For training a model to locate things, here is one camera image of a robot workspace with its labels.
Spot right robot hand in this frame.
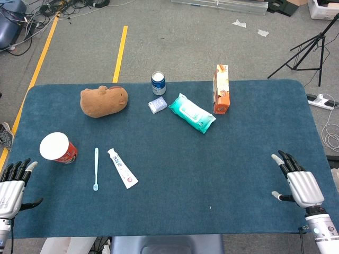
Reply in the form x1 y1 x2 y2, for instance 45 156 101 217
271 150 325 208

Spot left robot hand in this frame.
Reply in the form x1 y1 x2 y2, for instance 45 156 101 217
0 158 44 220

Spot light blue toothbrush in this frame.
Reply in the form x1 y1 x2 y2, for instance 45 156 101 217
93 147 100 192

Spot white toothpaste tube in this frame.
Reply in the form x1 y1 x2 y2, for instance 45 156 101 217
107 148 139 189

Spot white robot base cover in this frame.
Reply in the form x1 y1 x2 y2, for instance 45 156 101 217
39 237 97 254

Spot grey sneaker shoe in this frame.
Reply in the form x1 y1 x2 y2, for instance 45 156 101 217
0 122 15 151

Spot red paper noodle cup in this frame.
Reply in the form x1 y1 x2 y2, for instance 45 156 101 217
39 132 79 165

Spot white power strip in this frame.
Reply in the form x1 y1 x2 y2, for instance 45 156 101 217
306 93 339 111

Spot orange cardboard snack box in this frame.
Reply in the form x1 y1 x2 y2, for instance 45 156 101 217
213 64 231 115

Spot brown capybara plush toy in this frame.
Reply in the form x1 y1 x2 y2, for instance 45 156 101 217
80 85 129 119

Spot green wet wipes pack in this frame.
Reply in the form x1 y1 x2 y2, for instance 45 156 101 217
168 93 217 135

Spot blue table cloth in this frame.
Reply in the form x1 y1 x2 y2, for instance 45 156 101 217
0 79 336 240

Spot black tripod stand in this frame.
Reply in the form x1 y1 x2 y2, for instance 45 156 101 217
267 13 339 87

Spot blue grey chair seat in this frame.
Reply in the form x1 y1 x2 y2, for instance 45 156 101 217
110 234 225 254

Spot dark blue machine body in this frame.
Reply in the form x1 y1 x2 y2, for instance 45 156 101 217
0 0 27 50

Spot small purple tissue pack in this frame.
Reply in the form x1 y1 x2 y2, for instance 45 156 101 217
148 96 168 115

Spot short yellow floor tape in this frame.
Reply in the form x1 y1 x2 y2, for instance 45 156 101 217
112 25 129 84

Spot white plastic crate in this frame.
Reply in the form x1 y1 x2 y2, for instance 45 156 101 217
307 0 339 20

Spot blue and white drink can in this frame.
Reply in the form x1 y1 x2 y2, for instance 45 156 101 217
150 71 167 96

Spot aluminium profile rails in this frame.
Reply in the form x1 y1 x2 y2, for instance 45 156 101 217
171 0 269 16

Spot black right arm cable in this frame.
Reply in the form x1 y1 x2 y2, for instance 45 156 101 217
298 226 306 254

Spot white coiled cable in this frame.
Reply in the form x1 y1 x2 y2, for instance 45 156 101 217
320 105 339 151

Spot black metal bracket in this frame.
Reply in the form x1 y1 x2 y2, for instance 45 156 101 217
266 0 300 17

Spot black cable tangle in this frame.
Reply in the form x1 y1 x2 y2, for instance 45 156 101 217
25 0 111 35

